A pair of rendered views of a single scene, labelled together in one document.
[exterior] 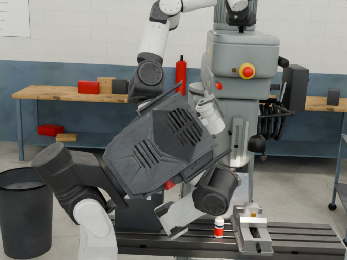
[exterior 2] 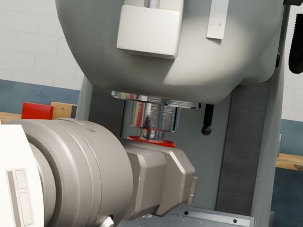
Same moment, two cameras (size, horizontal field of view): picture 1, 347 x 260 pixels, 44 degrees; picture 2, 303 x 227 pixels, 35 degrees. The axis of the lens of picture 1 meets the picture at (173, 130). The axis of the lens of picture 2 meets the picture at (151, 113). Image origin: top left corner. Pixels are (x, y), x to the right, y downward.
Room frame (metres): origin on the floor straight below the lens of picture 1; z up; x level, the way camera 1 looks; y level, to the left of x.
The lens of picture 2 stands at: (1.40, -0.31, 1.32)
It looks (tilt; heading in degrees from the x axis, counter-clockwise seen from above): 3 degrees down; 6
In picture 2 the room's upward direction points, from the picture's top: 8 degrees clockwise
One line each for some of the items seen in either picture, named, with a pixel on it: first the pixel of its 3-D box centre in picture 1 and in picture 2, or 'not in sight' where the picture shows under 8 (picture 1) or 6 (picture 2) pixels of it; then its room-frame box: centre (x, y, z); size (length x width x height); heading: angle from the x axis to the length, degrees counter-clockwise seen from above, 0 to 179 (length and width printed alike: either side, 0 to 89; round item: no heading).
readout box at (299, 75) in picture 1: (295, 87); not in sight; (2.14, -0.60, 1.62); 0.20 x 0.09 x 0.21; 0
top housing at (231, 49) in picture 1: (238, 51); not in sight; (1.86, -0.27, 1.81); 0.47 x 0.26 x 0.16; 0
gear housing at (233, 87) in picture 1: (236, 80); not in sight; (1.89, -0.27, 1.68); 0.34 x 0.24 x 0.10; 0
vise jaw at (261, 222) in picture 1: (252, 220); not in sight; (1.79, -0.38, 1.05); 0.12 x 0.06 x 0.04; 90
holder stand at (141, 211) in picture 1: (139, 204); not in sight; (1.89, 0.15, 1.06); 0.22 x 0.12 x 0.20; 87
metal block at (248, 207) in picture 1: (250, 210); not in sight; (1.84, -0.38, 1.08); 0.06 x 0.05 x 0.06; 90
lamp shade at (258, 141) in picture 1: (257, 142); not in sight; (1.63, -0.34, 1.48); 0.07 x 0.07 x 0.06
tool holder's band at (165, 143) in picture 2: not in sight; (150, 144); (1.84, -0.27, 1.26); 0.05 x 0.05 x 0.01
